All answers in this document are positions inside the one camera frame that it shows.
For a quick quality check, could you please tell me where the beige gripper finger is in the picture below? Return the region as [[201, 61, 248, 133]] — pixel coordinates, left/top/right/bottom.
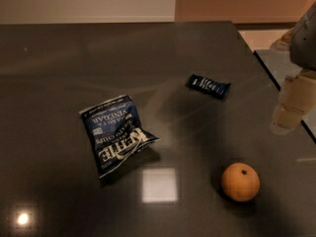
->
[[270, 70, 316, 136]]

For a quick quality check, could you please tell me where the dark blue RXBAR wrapper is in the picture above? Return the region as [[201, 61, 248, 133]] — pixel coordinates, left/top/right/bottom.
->
[[189, 74, 231, 100]]

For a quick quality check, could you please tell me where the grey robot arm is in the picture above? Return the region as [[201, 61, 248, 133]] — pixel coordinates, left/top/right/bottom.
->
[[270, 3, 316, 135]]

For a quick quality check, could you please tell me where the blue Kettle chip bag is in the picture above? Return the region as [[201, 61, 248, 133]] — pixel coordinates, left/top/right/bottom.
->
[[79, 95, 158, 179]]

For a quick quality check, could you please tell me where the orange fruit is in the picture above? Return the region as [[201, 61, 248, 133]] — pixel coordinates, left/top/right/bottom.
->
[[221, 163, 260, 202]]

